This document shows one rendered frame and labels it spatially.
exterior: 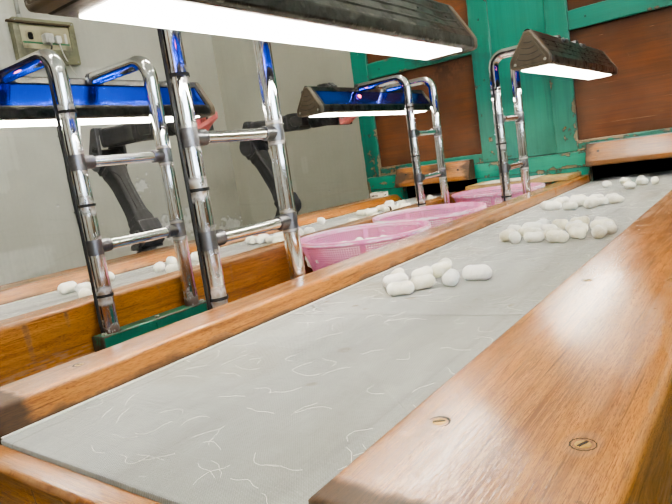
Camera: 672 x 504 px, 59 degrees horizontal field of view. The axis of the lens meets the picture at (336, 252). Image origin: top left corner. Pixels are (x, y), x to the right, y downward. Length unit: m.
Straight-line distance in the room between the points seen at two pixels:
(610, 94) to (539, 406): 1.75
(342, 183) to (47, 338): 2.79
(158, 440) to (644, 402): 0.30
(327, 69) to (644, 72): 2.00
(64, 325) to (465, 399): 0.66
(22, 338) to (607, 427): 0.73
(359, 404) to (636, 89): 1.71
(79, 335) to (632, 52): 1.69
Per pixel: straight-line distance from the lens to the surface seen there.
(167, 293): 1.00
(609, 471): 0.28
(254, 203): 4.06
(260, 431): 0.41
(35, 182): 3.41
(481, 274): 0.74
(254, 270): 1.13
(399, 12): 0.75
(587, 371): 0.38
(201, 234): 0.70
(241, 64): 4.05
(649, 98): 2.02
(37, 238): 3.39
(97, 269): 0.90
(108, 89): 1.13
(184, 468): 0.39
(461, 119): 2.19
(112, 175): 1.83
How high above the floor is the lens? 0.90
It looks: 8 degrees down
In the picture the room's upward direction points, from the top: 8 degrees counter-clockwise
